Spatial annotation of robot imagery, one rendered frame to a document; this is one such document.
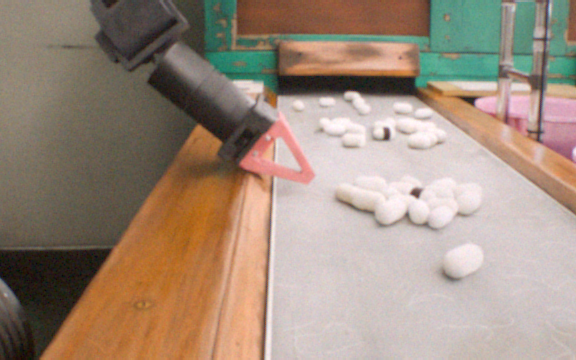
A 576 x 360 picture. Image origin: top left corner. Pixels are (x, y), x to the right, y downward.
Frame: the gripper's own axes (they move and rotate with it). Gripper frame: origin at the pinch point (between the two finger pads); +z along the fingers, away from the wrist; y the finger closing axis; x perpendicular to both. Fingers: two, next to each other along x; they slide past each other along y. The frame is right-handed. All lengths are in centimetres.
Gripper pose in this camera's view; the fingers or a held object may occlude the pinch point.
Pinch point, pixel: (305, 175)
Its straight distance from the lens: 72.7
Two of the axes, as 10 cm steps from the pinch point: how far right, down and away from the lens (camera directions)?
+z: 7.7, 6.1, 1.6
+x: -6.3, 7.5, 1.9
